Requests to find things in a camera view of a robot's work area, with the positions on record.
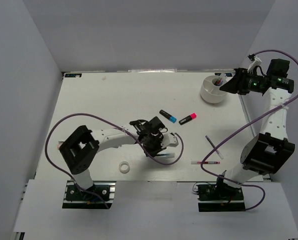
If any dark purple ink pen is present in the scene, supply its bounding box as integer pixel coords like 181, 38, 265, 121
205, 135, 224, 160

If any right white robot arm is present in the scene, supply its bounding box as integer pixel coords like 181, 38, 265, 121
214, 58, 295, 200

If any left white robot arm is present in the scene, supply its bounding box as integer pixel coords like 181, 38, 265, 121
59, 117, 178, 200

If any black highlighter blue cap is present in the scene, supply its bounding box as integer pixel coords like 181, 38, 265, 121
159, 109, 177, 123

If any white round divided container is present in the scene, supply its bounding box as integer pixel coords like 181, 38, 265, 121
200, 75, 227, 104

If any white tape roll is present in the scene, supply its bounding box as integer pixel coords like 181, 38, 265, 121
119, 161, 130, 174

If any black highlighter pink cap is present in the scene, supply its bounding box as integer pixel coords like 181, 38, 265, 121
179, 113, 197, 126

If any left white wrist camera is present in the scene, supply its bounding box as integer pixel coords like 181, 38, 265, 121
161, 133, 179, 148

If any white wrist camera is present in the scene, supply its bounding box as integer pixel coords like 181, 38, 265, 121
248, 54, 262, 73
161, 133, 179, 148

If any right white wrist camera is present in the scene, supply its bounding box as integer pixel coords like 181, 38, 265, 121
248, 54, 262, 73

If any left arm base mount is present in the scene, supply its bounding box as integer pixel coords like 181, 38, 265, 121
62, 181, 116, 210

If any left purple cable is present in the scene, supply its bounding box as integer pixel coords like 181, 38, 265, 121
44, 113, 185, 210

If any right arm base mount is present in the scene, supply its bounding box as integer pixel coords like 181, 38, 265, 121
192, 178, 246, 213

